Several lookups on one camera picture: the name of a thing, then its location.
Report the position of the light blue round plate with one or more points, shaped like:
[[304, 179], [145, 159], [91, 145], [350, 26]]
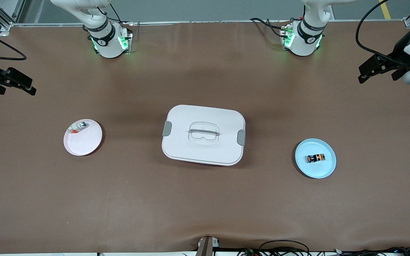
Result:
[[315, 170]]

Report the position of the white lidded storage box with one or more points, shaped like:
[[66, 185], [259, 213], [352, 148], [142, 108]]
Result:
[[205, 153]]

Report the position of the orange push-button switch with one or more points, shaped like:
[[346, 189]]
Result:
[[315, 158]]

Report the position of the pink round plate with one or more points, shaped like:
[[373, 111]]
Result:
[[82, 142]]

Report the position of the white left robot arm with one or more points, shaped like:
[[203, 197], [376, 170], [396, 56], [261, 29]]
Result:
[[306, 39]]

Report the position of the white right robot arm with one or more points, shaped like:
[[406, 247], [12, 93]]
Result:
[[107, 39]]

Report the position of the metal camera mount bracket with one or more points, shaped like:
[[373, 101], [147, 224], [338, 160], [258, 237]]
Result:
[[206, 247]]

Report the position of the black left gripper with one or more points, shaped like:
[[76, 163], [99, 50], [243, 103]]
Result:
[[400, 54]]

